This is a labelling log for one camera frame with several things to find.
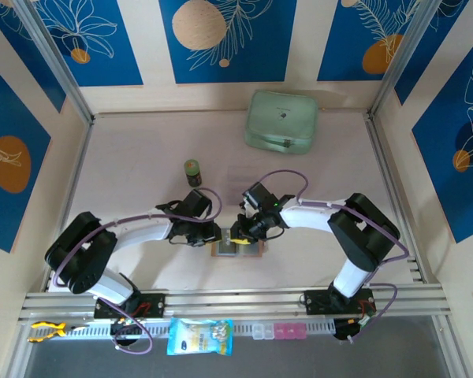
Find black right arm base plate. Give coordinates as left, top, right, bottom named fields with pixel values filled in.
left=304, top=288, right=376, bottom=316

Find yellow-handled pliers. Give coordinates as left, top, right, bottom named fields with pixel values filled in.
left=28, top=321, right=90, bottom=343

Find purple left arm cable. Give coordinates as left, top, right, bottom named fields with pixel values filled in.
left=50, top=187, right=223, bottom=355

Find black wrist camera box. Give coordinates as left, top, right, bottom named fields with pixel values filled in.
left=241, top=181, right=295, bottom=212
left=155, top=188, right=213, bottom=220

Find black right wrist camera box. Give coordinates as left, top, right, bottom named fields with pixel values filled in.
left=241, top=181, right=295, bottom=212

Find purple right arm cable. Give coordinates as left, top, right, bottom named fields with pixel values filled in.
left=255, top=169, right=411, bottom=344

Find clear plastic pill box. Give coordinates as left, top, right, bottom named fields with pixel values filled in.
left=251, top=323, right=275, bottom=340

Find white slotted cable duct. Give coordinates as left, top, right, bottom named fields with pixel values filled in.
left=23, top=319, right=337, bottom=343

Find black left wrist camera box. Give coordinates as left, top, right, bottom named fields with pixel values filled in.
left=155, top=188, right=213, bottom=220

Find mint green zipper case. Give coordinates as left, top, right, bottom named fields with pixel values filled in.
left=243, top=89, right=320, bottom=156

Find blue snack packet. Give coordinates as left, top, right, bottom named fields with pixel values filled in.
left=166, top=317, right=235, bottom=358

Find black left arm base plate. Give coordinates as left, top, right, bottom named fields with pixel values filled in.
left=93, top=293, right=166, bottom=320

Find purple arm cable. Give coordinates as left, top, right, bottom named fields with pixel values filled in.
left=50, top=187, right=223, bottom=355
left=255, top=169, right=411, bottom=344

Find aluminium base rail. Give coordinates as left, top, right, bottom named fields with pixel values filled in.
left=17, top=283, right=453, bottom=326

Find aluminium corner post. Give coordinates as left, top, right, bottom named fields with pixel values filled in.
left=367, top=0, right=446, bottom=121
left=13, top=0, right=95, bottom=123

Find brown leather card holder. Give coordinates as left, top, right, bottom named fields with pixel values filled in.
left=211, top=240, right=266, bottom=259

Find aluminium table side rail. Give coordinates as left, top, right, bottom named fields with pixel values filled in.
left=364, top=113, right=426, bottom=284

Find pink plastic pill box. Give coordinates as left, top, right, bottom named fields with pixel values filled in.
left=274, top=322, right=307, bottom=340

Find small green-capped dark bottle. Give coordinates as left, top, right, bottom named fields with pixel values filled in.
left=184, top=158, right=203, bottom=187

